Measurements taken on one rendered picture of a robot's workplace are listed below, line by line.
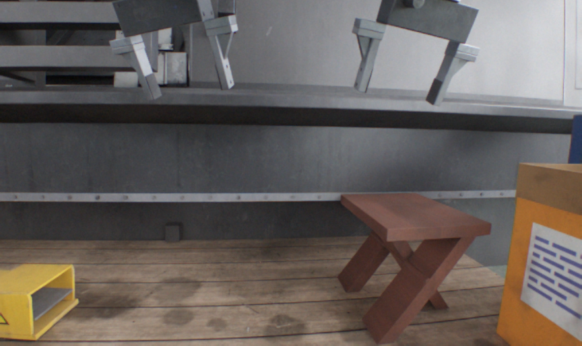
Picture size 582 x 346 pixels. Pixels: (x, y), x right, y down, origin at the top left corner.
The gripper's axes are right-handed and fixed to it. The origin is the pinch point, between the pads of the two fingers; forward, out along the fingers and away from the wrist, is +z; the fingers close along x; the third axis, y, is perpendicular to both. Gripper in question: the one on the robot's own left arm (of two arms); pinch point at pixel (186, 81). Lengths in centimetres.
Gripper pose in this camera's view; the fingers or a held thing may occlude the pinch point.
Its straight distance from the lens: 51.0
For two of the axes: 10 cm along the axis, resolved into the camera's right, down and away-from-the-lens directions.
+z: 1.5, 8.6, 4.9
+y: 1.2, -5.1, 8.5
